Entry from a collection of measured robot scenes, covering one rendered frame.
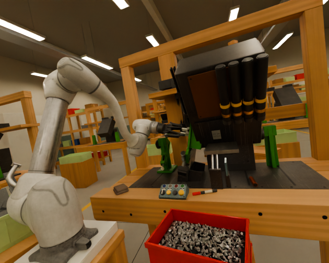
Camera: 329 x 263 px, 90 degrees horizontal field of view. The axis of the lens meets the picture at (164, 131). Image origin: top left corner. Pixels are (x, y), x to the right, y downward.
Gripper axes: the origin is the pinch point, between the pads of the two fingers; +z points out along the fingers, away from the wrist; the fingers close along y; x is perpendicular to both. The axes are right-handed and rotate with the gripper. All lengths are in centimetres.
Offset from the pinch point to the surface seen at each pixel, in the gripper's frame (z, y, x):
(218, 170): 24.3, -25.9, -5.8
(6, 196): -100, -74, -3
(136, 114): -55, 22, 13
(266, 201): 46, -37, -10
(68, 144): -526, 121, 360
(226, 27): 16, 72, -36
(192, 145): 7.6, -11.9, -3.7
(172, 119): -19.2, 21.5, 14.0
